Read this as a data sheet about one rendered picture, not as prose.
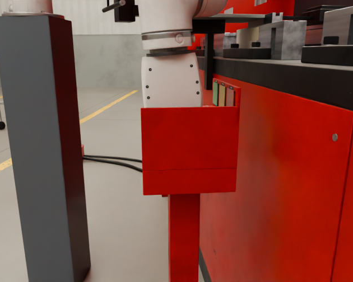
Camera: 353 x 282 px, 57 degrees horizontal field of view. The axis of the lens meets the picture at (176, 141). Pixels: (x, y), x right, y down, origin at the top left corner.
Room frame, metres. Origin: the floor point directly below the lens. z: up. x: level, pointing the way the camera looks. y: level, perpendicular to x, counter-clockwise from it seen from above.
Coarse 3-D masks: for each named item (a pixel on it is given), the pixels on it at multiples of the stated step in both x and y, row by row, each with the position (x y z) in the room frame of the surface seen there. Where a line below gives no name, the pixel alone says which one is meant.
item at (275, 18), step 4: (272, 12) 0.97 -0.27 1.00; (280, 12) 0.97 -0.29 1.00; (268, 16) 0.99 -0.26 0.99; (272, 16) 0.97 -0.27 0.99; (276, 16) 0.97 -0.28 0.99; (280, 16) 0.97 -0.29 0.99; (264, 20) 1.02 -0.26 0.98; (268, 20) 0.99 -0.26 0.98; (272, 20) 0.97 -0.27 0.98; (276, 20) 0.97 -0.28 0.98; (280, 20) 0.97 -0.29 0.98; (264, 24) 1.02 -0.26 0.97
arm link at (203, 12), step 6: (204, 0) 0.56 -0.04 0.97; (210, 0) 0.57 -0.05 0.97; (216, 0) 0.57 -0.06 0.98; (222, 0) 0.58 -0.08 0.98; (204, 6) 0.57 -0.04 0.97; (210, 6) 0.57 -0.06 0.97; (216, 6) 0.58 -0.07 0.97; (222, 6) 0.59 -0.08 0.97; (198, 12) 0.57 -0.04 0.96; (204, 12) 0.58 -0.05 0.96; (210, 12) 0.58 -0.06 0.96; (216, 12) 0.59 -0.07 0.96
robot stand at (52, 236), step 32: (0, 32) 1.06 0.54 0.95; (32, 32) 1.05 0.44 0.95; (64, 32) 1.16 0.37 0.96; (0, 64) 1.06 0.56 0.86; (32, 64) 1.05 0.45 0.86; (64, 64) 1.13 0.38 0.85; (32, 96) 1.05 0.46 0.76; (64, 96) 1.11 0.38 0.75; (32, 128) 1.05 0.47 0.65; (64, 128) 1.09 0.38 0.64; (32, 160) 1.05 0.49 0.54; (64, 160) 1.06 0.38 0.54; (32, 192) 1.06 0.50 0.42; (64, 192) 1.05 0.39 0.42; (32, 224) 1.06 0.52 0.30; (64, 224) 1.05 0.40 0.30; (32, 256) 1.06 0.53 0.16; (64, 256) 1.05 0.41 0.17
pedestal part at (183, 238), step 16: (176, 208) 0.59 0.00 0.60; (192, 208) 0.59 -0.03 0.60; (176, 224) 0.59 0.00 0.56; (192, 224) 0.59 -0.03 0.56; (176, 240) 0.59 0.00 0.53; (192, 240) 0.59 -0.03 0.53; (176, 256) 0.59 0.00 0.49; (192, 256) 0.59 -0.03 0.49; (176, 272) 0.59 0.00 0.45; (192, 272) 0.59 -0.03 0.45
